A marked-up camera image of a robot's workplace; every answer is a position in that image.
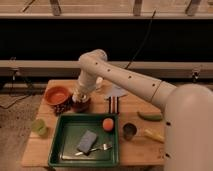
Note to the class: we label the purple bowl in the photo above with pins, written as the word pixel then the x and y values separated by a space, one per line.
pixel 80 106

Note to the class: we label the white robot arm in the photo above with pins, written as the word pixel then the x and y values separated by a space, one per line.
pixel 187 109

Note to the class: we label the orange bowl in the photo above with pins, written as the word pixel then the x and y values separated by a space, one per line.
pixel 56 95

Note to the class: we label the white round container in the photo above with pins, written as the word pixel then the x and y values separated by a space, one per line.
pixel 99 82

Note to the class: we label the orange fruit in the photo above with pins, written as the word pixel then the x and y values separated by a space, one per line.
pixel 108 124

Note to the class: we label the small metal cup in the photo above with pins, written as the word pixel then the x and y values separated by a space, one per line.
pixel 129 131

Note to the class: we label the bunch of dark grapes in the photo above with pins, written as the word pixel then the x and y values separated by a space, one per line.
pixel 61 108

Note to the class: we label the blue sponge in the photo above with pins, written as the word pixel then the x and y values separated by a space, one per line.
pixel 87 141

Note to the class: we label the green plastic tray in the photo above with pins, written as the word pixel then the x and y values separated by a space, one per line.
pixel 68 132

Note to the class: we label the silver fork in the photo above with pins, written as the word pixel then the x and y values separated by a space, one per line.
pixel 104 147

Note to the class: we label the wooden folding table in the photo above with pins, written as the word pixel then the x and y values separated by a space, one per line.
pixel 137 152

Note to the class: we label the green plastic cup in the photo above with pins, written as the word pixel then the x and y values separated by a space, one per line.
pixel 39 127

